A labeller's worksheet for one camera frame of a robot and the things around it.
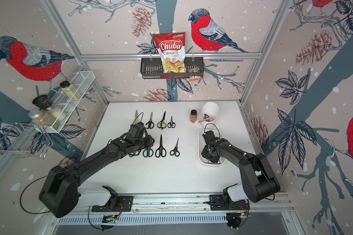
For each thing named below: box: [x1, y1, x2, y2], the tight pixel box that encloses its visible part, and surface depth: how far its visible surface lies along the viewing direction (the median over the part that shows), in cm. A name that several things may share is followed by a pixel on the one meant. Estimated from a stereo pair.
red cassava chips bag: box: [152, 31, 187, 73], surface depth 85 cm
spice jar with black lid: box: [59, 80, 81, 101], surface depth 76 cm
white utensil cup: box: [200, 101, 220, 129], surface depth 101 cm
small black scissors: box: [167, 115, 177, 129], surface depth 109 cm
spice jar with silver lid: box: [27, 109, 56, 127], surface depth 62 cm
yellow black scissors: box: [156, 111, 167, 130], surface depth 109 cm
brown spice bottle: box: [189, 109, 198, 124], surface depth 104 cm
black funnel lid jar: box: [32, 94, 67, 122], surface depth 65 cm
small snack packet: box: [186, 67, 203, 82], surface depth 92 cm
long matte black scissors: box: [154, 134, 167, 158], surface depth 94 cm
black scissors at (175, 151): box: [169, 137, 180, 158], surface depth 94 cm
